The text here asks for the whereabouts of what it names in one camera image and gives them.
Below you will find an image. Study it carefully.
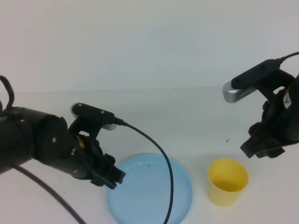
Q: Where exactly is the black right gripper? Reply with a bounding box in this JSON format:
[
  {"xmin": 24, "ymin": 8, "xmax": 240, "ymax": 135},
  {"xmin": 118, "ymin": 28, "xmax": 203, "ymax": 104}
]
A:
[{"xmin": 240, "ymin": 76, "xmax": 299, "ymax": 160}]

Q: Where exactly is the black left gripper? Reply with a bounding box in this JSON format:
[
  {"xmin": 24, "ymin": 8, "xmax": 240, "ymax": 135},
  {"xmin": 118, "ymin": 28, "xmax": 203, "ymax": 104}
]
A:
[{"xmin": 69, "ymin": 130, "xmax": 127, "ymax": 190}]

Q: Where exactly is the light blue round plate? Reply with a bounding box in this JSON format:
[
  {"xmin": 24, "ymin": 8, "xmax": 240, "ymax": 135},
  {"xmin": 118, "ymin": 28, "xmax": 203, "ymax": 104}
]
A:
[{"xmin": 106, "ymin": 153, "xmax": 194, "ymax": 224}]

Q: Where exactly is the yellow plastic cup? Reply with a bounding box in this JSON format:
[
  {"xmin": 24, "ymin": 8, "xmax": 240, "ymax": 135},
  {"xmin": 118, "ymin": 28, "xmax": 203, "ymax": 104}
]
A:
[{"xmin": 207, "ymin": 158, "xmax": 249, "ymax": 207}]

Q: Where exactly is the black left camera cable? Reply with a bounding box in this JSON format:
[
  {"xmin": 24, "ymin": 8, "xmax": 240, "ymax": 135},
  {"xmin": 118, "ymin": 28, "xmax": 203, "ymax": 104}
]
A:
[{"xmin": 114, "ymin": 118, "xmax": 174, "ymax": 224}]

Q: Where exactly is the black camera cable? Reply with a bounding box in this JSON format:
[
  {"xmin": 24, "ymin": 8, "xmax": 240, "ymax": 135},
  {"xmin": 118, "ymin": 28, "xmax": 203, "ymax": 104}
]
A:
[
  {"xmin": 275, "ymin": 51, "xmax": 299, "ymax": 63},
  {"xmin": 114, "ymin": 118, "xmax": 174, "ymax": 224}
]

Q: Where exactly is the black left camera bracket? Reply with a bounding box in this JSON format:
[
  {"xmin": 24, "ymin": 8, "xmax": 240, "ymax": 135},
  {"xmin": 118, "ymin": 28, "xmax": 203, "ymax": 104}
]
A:
[{"xmin": 68, "ymin": 116, "xmax": 104, "ymax": 141}]

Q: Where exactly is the black camera bracket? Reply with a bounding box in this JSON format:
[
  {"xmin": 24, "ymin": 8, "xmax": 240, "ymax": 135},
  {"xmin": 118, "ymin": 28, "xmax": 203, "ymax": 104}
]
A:
[
  {"xmin": 256, "ymin": 69, "xmax": 295, "ymax": 103},
  {"xmin": 68, "ymin": 116, "xmax": 104, "ymax": 141}
]

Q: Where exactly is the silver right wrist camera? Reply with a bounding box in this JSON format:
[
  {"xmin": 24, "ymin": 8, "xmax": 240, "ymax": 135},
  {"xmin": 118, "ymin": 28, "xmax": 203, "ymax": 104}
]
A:
[{"xmin": 222, "ymin": 59, "xmax": 281, "ymax": 104}]

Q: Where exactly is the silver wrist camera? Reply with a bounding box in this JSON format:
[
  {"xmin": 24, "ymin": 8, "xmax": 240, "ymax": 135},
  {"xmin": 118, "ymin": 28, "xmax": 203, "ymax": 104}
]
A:
[
  {"xmin": 71, "ymin": 102, "xmax": 116, "ymax": 131},
  {"xmin": 222, "ymin": 59, "xmax": 281, "ymax": 104}
]

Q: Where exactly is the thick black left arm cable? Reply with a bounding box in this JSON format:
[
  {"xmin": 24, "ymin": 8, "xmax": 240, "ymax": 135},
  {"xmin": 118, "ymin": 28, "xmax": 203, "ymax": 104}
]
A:
[{"xmin": 10, "ymin": 164, "xmax": 87, "ymax": 224}]

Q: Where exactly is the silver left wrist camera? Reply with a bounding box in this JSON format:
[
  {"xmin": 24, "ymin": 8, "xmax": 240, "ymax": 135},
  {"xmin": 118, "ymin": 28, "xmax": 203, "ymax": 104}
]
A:
[{"xmin": 71, "ymin": 102, "xmax": 116, "ymax": 131}]

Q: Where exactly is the black right camera bracket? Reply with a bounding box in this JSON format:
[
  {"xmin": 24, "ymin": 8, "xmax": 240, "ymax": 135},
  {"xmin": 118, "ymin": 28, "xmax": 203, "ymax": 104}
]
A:
[{"xmin": 256, "ymin": 69, "xmax": 295, "ymax": 103}]

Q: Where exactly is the black right camera cable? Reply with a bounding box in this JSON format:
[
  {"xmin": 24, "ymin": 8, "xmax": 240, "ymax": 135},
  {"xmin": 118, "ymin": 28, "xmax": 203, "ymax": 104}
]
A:
[{"xmin": 275, "ymin": 51, "xmax": 299, "ymax": 63}]

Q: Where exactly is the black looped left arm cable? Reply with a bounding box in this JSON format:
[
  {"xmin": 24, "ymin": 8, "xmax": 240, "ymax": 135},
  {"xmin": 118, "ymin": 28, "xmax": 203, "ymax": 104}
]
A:
[{"xmin": 0, "ymin": 75, "xmax": 15, "ymax": 115}]

